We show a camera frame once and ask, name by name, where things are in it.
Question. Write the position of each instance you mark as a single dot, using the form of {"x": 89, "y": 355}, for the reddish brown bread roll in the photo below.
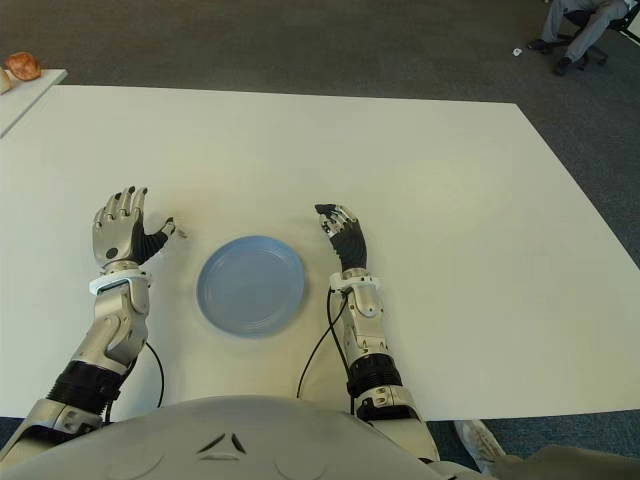
{"x": 22, "y": 66}

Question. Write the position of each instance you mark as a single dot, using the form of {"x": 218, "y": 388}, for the silver robot torso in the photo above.
{"x": 225, "y": 445}

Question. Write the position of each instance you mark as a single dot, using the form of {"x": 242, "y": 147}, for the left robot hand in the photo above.
{"x": 117, "y": 235}

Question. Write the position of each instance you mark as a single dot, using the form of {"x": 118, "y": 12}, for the white side table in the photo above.
{"x": 25, "y": 100}

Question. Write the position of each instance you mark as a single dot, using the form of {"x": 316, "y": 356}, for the white shoe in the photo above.
{"x": 480, "y": 440}

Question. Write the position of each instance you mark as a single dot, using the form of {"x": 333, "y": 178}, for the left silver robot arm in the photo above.
{"x": 110, "y": 335}

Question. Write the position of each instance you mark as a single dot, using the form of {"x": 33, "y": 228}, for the cream round fruit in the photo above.
{"x": 4, "y": 82}

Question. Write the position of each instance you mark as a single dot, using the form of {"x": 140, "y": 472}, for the blue plate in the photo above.
{"x": 250, "y": 285}

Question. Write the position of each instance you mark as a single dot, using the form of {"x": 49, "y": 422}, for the black office chair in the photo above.
{"x": 575, "y": 17}

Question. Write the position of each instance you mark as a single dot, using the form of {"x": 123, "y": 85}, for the white charger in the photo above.
{"x": 182, "y": 233}

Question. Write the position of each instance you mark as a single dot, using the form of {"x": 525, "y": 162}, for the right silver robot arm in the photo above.
{"x": 372, "y": 350}

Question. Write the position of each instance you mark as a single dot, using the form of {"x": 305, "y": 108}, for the seated person grey trousers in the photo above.
{"x": 582, "y": 35}

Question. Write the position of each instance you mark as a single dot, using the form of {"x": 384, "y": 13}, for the khaki trouser leg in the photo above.
{"x": 565, "y": 465}

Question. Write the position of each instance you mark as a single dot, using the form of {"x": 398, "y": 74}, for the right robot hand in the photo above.
{"x": 350, "y": 245}

